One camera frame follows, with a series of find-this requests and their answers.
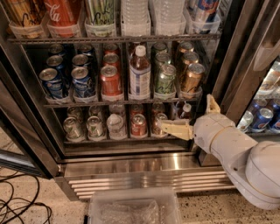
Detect gold can bottom shelf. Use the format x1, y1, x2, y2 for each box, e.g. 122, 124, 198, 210
152, 113, 168, 136

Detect blue can far-left back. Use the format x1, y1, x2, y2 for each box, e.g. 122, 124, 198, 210
48, 44, 66, 57

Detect green la croix can top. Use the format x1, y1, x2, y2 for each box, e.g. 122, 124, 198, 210
85, 0, 115, 37

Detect orange la croix can top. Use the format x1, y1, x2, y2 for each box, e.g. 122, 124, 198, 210
2, 0, 46, 39

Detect orange gold can back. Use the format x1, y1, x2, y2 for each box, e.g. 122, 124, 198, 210
177, 41, 194, 58

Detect fridge bottom steel grille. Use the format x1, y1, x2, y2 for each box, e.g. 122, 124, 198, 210
55, 152, 234, 200

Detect coca-cola can top shelf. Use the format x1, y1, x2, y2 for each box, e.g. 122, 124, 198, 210
44, 0, 81, 38

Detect silver green can bottom-left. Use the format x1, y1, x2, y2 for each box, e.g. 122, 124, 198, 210
63, 117, 85, 142

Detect blue pepsi can middle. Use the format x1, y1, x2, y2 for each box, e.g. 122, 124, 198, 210
72, 54, 92, 70

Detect clear plastic bin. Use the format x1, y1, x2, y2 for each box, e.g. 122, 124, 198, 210
87, 187, 182, 224

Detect black cables on floor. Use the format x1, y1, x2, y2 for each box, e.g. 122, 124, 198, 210
0, 165, 53, 224

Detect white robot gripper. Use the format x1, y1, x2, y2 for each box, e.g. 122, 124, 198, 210
159, 94, 235, 153

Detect blue pepsi can back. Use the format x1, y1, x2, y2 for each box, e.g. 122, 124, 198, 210
78, 44, 95, 57

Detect blue can far-left middle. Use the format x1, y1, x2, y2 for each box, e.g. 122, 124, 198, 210
46, 55, 66, 73

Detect orange gold can middle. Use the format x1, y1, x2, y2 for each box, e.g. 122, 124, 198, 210
179, 52, 200, 75

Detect blue can far-left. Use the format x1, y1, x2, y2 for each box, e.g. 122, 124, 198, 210
48, 44, 66, 57
46, 55, 66, 73
39, 68, 64, 99

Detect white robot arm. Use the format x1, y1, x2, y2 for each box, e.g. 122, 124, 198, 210
159, 94, 280, 210

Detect small tea bottle bottom shelf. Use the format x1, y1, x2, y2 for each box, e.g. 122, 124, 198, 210
175, 102, 192, 119

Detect middle wire shelf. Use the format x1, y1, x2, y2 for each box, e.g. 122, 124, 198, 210
44, 97, 201, 109

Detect green can front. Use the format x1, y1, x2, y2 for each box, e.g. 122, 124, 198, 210
155, 64, 176, 95

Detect fridge right glass door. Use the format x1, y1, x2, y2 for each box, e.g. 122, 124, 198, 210
198, 0, 280, 167

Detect red can back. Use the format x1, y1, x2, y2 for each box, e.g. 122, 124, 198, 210
103, 43, 120, 55

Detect red can middle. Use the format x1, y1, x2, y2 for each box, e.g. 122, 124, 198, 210
102, 53, 120, 69

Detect red can bottom shelf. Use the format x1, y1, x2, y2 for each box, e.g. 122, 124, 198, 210
131, 114, 147, 137

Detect orange gold can front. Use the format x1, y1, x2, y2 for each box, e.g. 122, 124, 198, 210
181, 63, 205, 94

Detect top wire shelf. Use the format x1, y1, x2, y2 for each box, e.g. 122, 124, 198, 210
7, 33, 221, 45

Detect orange gold can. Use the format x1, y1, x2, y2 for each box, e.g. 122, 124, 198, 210
181, 63, 205, 94
177, 41, 194, 58
179, 52, 200, 75

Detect tea bottle white cap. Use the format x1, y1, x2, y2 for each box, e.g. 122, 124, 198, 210
129, 45, 151, 100

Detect red bull can top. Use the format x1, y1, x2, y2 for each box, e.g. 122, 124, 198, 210
188, 0, 220, 34

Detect red can front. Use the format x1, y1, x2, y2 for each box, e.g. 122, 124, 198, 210
100, 66, 123, 96

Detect blue can far-left front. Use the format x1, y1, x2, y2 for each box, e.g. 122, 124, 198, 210
39, 68, 64, 99

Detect green can middle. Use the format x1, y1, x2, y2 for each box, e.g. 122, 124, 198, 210
155, 52, 172, 71

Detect blue pepsi can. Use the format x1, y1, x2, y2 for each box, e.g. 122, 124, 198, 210
72, 54, 92, 70
71, 66, 95, 98
78, 44, 95, 57

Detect blue pepsi can front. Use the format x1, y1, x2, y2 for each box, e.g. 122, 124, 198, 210
71, 66, 95, 98

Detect green can back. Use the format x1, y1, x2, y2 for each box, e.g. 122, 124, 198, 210
151, 42, 168, 56

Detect wire shelf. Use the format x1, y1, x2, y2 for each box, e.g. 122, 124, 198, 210
7, 33, 221, 45
44, 97, 201, 109

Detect silver green can bottom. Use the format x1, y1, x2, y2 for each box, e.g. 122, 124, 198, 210
86, 116, 104, 138

